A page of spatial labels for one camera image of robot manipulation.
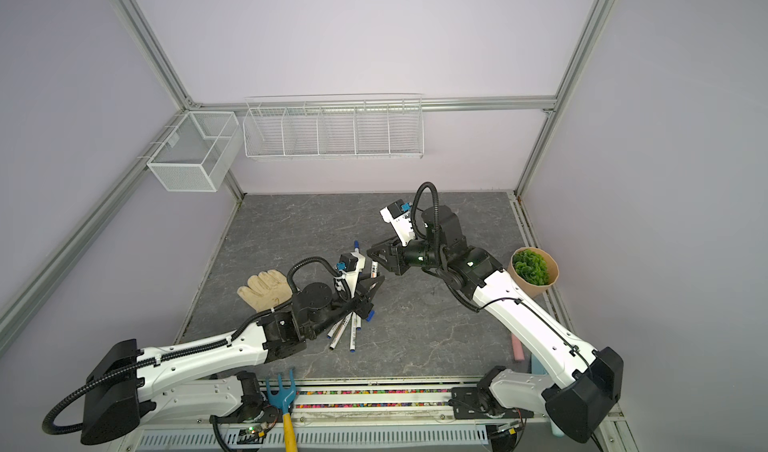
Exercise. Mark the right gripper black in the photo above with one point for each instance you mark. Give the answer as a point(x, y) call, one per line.
point(398, 263)

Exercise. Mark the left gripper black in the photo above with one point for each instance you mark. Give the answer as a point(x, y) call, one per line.
point(364, 300)

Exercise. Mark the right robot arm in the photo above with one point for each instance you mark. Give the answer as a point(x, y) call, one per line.
point(580, 385)

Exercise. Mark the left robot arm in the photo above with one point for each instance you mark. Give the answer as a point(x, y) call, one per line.
point(131, 386)

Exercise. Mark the beige cloth glove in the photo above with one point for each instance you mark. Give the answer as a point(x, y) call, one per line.
point(265, 291)

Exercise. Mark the potted green plant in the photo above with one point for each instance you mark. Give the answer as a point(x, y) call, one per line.
point(533, 270)

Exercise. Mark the white mesh cube basket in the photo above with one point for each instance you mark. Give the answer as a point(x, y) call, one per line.
point(198, 152)

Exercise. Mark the light blue garden trowel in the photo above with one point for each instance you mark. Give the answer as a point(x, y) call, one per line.
point(556, 431)

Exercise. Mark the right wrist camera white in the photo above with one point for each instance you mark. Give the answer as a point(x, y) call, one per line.
point(398, 215)

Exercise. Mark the white wire wall shelf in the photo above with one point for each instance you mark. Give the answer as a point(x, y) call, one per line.
point(334, 126)

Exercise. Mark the blue garden rake yellow handle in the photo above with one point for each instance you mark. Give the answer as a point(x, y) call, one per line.
point(282, 398)

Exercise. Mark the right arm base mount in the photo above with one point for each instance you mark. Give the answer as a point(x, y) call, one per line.
point(469, 403)

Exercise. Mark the purple trowel pink handle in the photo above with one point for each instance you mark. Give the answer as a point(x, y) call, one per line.
point(518, 351)

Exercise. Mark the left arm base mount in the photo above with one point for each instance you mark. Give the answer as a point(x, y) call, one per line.
point(254, 409)

